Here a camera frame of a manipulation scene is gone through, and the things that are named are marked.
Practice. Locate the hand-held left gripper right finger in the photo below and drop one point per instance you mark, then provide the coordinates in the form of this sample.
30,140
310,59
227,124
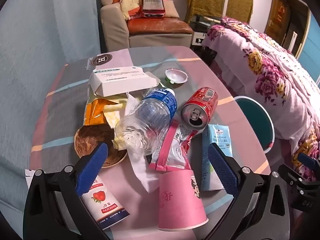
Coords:
222,170

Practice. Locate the red bottle-shaped pillow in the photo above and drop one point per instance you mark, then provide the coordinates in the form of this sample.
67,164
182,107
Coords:
153,2

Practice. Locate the beige cushion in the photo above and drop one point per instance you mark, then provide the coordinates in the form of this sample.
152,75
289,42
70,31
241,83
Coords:
171,8

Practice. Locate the white plastic jelly cup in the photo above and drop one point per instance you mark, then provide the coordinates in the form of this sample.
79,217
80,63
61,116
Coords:
176,76

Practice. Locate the pale yellow wrapper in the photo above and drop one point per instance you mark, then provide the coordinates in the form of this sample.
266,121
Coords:
112,116

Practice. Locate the pink foil snack wrapper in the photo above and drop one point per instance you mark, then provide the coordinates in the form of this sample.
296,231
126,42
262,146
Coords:
172,145

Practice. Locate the white strawberry milk carton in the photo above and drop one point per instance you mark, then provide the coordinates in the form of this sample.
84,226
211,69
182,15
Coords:
105,202

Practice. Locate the beige armchair orange seat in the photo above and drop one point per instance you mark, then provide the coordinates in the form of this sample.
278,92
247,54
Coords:
112,25

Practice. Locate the white tissue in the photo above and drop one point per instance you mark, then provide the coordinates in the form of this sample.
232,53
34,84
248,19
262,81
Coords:
142,170

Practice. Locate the bed with floral cover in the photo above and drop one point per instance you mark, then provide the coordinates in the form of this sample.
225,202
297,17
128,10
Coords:
275,67

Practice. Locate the light blue milk carton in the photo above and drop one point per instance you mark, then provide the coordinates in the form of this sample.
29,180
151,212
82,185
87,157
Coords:
217,135

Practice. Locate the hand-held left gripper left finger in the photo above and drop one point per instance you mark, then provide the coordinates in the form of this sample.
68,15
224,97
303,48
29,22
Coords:
91,170

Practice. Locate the blue sliding door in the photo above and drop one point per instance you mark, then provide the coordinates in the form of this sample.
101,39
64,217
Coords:
312,45

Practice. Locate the red soda can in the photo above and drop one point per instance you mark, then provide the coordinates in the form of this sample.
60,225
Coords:
202,100

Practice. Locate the clear plastic bottle blue label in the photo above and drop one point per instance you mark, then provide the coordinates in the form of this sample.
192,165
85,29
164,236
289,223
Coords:
150,115

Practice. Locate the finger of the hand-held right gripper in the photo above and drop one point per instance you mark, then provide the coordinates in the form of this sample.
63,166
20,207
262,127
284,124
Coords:
288,172
307,161

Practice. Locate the teal trash bin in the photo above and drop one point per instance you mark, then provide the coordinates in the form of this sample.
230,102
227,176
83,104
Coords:
255,120

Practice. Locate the white cardboard box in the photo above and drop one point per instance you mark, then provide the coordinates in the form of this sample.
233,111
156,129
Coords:
120,80

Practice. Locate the brown woven bowl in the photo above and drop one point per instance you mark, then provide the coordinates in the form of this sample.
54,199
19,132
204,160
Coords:
87,140

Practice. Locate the orange snack bag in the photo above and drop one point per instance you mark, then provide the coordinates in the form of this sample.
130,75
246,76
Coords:
95,112

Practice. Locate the yellow cloth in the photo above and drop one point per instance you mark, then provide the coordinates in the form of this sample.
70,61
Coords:
130,5

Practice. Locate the pink paper cup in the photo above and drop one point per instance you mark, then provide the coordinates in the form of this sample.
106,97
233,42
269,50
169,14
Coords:
175,200

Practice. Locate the dark low table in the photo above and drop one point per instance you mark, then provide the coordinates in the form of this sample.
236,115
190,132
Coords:
200,27

